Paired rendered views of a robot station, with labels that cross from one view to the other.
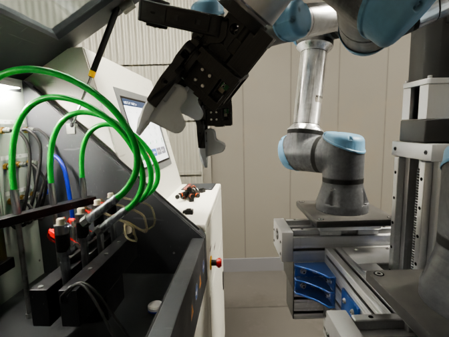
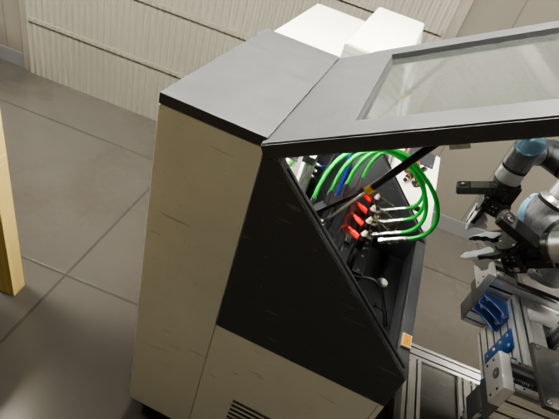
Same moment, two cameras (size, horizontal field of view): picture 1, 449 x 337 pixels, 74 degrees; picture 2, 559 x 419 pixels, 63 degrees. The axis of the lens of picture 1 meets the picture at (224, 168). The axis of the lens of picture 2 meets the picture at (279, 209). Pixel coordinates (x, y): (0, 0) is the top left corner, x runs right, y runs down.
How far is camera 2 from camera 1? 1.08 m
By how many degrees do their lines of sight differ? 30
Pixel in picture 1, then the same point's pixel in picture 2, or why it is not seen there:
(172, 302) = (412, 302)
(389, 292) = (536, 360)
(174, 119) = (483, 265)
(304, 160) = (537, 229)
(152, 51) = not seen: outside the picture
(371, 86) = not seen: outside the picture
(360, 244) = (540, 303)
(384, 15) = not seen: outside the picture
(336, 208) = (539, 276)
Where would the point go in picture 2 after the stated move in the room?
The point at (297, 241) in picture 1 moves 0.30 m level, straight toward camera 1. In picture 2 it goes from (496, 282) to (483, 333)
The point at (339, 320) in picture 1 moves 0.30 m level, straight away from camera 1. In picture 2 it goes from (503, 358) to (526, 308)
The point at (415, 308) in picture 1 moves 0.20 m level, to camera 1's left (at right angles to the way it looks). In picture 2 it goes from (542, 373) to (477, 347)
